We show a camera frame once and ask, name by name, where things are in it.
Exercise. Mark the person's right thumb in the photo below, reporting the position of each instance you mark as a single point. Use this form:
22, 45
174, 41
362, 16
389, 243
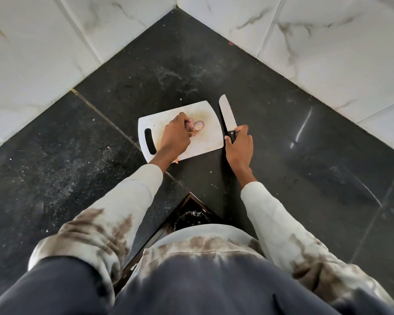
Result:
227, 142

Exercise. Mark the person's left hand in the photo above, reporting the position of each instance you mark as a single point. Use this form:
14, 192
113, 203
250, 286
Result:
174, 136

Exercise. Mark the white plastic cutting board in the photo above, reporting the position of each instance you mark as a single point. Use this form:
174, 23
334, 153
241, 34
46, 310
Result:
207, 141

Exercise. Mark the white brown dyed sweatshirt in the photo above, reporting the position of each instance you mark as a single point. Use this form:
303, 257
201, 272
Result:
210, 275

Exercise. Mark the person's right forearm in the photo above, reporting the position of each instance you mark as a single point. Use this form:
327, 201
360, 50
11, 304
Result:
282, 226

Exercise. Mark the person's left fingers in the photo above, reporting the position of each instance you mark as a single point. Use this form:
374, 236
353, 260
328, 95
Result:
187, 123

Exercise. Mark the person's left forearm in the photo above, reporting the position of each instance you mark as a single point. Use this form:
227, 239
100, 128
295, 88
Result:
118, 209

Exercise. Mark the peeled red onion piece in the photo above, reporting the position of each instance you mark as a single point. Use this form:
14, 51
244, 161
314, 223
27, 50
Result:
198, 125

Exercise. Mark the person's right hand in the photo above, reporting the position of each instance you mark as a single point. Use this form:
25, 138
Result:
239, 149

